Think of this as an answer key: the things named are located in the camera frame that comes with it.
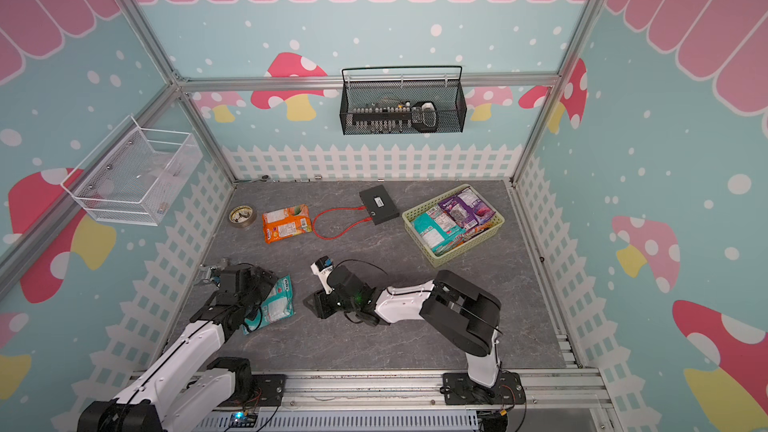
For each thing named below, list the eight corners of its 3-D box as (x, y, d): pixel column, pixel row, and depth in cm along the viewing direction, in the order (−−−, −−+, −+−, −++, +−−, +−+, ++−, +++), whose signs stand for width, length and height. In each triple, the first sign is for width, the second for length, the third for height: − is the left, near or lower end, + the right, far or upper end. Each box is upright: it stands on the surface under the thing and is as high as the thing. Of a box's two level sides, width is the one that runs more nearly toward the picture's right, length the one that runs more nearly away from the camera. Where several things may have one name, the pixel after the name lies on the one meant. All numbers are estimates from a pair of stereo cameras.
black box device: (374, 225, 109) (374, 220, 107) (360, 196, 118) (359, 191, 116) (399, 216, 112) (399, 212, 110) (383, 188, 121) (383, 184, 119)
